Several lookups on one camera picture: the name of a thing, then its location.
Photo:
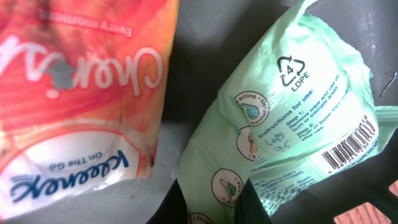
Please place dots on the green wet wipes pack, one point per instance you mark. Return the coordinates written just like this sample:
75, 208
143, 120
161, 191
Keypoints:
296, 110

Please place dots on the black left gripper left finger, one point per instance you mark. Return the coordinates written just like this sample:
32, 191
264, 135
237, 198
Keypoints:
173, 209

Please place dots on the dark grey plastic basket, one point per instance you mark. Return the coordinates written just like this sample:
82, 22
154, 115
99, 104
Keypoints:
212, 37

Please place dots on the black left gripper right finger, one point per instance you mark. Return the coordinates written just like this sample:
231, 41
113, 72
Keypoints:
249, 209

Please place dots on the orange Kleenex tissue pack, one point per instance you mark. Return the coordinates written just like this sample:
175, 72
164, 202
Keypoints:
82, 95

